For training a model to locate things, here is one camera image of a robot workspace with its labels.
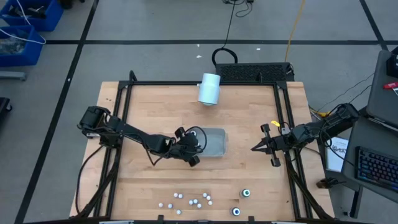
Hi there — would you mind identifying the black mesh computer case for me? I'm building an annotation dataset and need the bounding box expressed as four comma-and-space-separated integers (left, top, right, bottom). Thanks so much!
215, 62, 295, 83

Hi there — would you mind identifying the white plastic bin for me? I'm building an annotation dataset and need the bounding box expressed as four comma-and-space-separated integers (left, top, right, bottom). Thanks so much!
186, 127, 228, 158

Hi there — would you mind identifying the dark metal clamp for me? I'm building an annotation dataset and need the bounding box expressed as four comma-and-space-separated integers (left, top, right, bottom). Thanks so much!
316, 177, 340, 190

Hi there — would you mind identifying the white printed paper sheet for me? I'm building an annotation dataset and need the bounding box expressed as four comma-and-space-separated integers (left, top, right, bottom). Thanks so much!
325, 136, 349, 173

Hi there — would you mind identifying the black desk device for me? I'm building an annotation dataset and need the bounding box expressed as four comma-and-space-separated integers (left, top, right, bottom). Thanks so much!
386, 46, 398, 78

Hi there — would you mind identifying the black power cable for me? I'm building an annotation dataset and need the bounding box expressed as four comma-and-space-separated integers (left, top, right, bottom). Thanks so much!
211, 0, 254, 67

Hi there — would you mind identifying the grey metal table foot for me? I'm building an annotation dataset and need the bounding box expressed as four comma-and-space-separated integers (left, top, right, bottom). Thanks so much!
0, 70, 27, 82

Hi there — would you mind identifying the dark grey desk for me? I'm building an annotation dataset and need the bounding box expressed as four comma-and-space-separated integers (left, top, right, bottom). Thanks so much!
341, 116, 398, 196

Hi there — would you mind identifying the yellow floor cable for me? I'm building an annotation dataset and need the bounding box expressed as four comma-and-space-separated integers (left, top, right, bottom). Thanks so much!
284, 0, 305, 63

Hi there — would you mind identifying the white cable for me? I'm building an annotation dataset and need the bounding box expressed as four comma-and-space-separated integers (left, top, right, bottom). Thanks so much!
0, 0, 47, 45

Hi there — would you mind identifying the blue storage bin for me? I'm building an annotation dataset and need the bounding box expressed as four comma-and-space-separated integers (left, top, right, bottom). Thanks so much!
0, 0, 65, 32
0, 25, 46, 68

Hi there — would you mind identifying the black aluminium frame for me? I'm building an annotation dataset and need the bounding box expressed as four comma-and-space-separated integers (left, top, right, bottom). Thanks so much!
68, 70, 336, 224

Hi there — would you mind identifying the black backlit keyboard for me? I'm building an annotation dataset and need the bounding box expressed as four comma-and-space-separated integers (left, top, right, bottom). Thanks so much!
354, 146, 398, 192

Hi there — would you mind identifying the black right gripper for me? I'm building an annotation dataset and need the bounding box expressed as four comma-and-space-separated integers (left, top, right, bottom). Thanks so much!
251, 123, 300, 168

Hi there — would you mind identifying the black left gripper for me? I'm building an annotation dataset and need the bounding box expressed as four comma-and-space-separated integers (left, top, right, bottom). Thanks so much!
169, 126, 201, 168

